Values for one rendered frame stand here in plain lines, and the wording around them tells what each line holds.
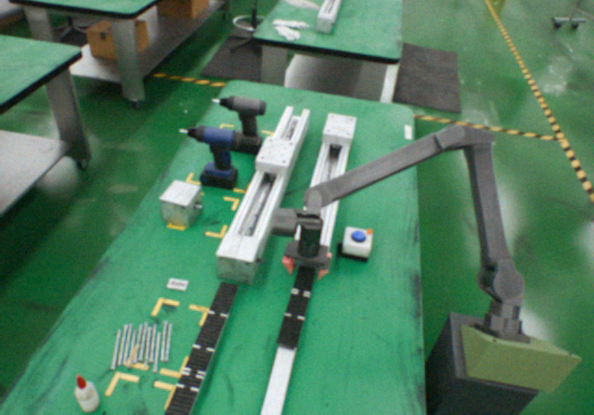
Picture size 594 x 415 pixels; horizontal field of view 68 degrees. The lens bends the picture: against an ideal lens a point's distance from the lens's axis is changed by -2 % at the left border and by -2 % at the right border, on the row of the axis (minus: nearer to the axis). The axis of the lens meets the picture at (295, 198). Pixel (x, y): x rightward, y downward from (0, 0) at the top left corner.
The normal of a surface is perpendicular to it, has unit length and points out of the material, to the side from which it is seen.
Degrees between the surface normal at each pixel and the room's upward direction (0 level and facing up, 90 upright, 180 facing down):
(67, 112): 90
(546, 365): 90
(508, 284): 46
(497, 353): 90
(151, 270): 0
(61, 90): 90
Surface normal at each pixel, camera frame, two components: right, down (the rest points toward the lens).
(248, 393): 0.08, -0.77
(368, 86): -0.19, 0.62
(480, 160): -0.04, 0.04
